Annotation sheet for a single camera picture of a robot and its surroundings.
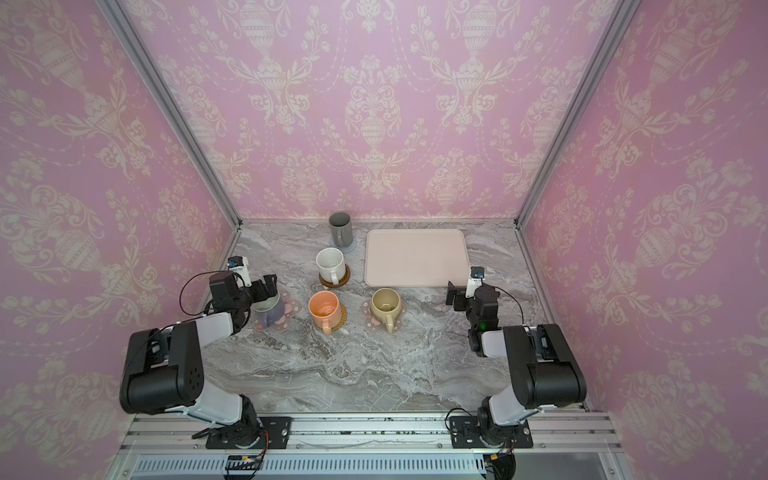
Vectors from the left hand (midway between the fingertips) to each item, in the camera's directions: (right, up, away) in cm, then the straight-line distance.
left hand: (263, 278), depth 94 cm
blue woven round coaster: (+24, +9, +18) cm, 31 cm away
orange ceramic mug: (+20, -10, 0) cm, 22 cm away
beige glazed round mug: (+39, -8, 0) cm, 40 cm away
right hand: (+65, -1, -1) cm, 65 cm away
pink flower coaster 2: (+38, -14, -4) cm, 40 cm away
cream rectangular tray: (+50, +6, +12) cm, 51 cm away
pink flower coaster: (+8, -10, +3) cm, 13 cm away
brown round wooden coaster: (+24, -3, +6) cm, 24 cm away
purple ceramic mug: (+5, -8, -7) cm, 12 cm away
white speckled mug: (+20, +4, +10) cm, 22 cm away
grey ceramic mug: (+23, +16, +12) cm, 31 cm away
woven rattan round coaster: (+26, -12, -1) cm, 28 cm away
